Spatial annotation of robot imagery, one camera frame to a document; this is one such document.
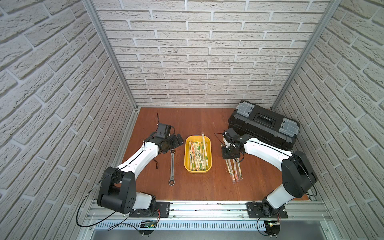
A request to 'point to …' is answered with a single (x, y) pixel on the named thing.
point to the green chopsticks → (230, 169)
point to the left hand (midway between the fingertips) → (180, 140)
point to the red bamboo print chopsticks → (239, 171)
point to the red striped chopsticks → (236, 170)
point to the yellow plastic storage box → (198, 158)
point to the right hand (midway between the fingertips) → (225, 156)
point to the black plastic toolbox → (264, 124)
